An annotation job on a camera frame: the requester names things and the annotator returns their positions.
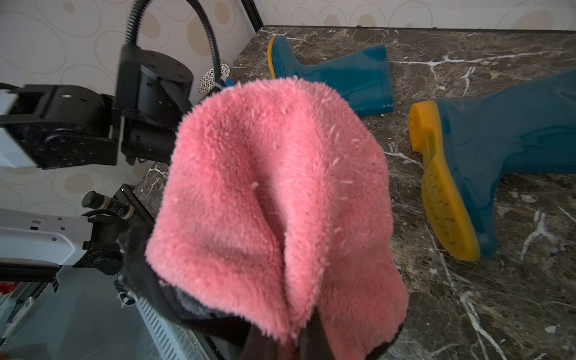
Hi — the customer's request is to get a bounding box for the pink cloth black trim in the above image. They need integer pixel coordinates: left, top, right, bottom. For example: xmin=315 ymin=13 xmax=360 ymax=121
xmin=118 ymin=78 xmax=409 ymax=359

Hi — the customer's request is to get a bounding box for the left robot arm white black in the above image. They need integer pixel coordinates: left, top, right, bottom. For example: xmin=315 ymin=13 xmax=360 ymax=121
xmin=1 ymin=1 xmax=194 ymax=283

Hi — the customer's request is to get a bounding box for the teal rubber boot left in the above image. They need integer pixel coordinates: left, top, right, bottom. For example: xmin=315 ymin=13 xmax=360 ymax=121
xmin=267 ymin=36 xmax=394 ymax=117

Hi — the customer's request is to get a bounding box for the teal rubber boot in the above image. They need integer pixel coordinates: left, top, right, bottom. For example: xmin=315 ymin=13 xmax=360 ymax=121
xmin=408 ymin=70 xmax=575 ymax=262
xmin=267 ymin=36 xmax=394 ymax=117

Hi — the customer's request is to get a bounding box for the teal rubber boot right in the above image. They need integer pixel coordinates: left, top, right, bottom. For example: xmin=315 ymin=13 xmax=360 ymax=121
xmin=408 ymin=70 xmax=575 ymax=262

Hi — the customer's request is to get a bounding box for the patterned white bowl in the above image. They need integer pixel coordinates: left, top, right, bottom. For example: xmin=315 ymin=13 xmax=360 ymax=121
xmin=196 ymin=63 xmax=232 ymax=95

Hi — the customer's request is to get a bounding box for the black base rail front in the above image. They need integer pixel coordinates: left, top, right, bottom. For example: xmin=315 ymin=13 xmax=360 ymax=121
xmin=0 ymin=183 xmax=253 ymax=360

